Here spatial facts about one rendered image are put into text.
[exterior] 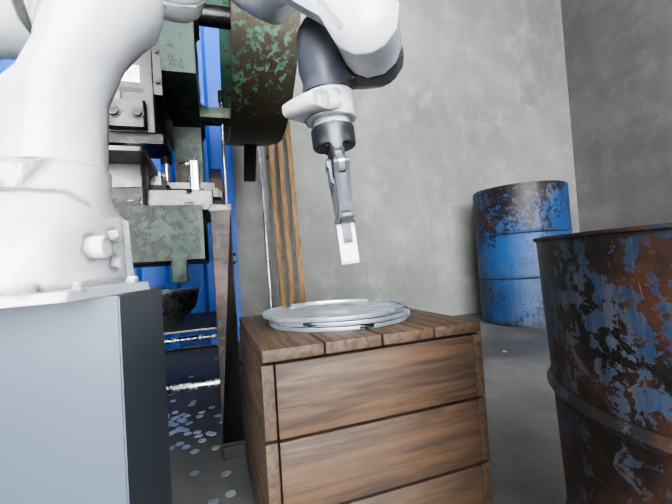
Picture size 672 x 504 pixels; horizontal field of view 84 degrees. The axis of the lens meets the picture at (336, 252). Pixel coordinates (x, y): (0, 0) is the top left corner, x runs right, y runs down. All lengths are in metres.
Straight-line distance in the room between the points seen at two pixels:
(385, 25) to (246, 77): 0.66
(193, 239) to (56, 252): 0.68
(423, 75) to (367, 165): 0.88
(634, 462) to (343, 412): 0.35
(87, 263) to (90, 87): 0.20
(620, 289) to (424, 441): 0.42
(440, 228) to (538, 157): 1.18
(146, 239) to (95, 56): 0.62
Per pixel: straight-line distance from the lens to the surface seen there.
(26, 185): 0.46
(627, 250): 0.35
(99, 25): 0.52
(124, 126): 1.27
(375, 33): 0.58
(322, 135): 0.64
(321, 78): 0.66
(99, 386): 0.42
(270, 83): 1.19
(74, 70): 0.51
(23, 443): 0.46
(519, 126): 3.64
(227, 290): 0.99
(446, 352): 0.67
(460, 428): 0.72
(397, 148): 2.90
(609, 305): 0.37
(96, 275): 0.44
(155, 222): 1.07
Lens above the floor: 0.47
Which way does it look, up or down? 2 degrees up
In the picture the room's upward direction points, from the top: 4 degrees counter-clockwise
